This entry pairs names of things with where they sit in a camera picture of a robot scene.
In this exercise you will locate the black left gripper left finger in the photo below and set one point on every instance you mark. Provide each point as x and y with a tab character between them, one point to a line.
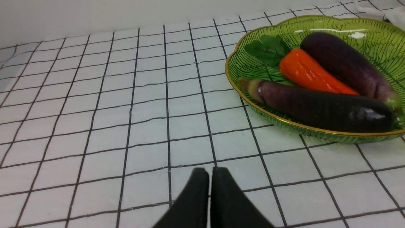
190	209

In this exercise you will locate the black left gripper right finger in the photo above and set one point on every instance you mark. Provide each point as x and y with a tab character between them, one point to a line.
230	207

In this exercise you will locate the white grid tablecloth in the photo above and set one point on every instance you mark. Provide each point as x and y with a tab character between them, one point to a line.
103	131

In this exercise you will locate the front purple eggplant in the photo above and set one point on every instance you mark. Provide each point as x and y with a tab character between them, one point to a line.
319	109

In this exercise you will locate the purple eggplant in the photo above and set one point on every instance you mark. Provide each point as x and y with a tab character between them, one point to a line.
351	67
319	109

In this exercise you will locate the orange carrot with leaves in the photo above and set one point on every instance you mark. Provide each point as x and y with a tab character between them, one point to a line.
296	64

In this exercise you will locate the rear purple eggplant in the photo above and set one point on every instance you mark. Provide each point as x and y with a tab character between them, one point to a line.
351	67

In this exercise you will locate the green glass leaf plate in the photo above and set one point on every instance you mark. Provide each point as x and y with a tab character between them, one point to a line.
381	43

